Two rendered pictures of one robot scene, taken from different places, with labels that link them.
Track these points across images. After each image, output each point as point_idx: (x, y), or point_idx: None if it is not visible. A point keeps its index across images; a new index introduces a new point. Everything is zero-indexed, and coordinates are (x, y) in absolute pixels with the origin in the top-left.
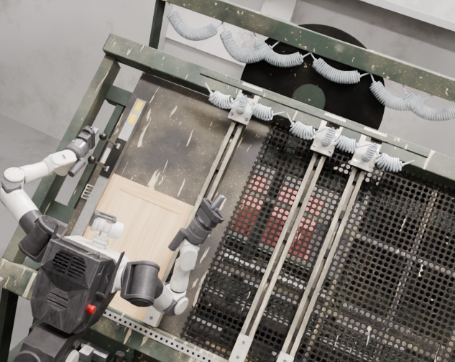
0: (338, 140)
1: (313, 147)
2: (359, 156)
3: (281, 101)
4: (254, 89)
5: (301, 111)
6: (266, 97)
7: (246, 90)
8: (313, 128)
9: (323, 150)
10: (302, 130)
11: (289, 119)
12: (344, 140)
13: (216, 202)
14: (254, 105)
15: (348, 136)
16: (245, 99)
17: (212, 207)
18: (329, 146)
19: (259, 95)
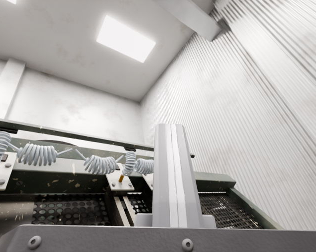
0: (140, 160)
1: (113, 187)
2: (152, 182)
3: (68, 132)
4: (21, 122)
5: (95, 140)
6: (45, 128)
7: (6, 124)
8: (99, 174)
9: (124, 186)
10: (103, 159)
11: (81, 155)
12: (145, 160)
13: (184, 161)
14: (21, 147)
15: (132, 173)
16: None
17: (184, 216)
18: (126, 182)
19: (33, 126)
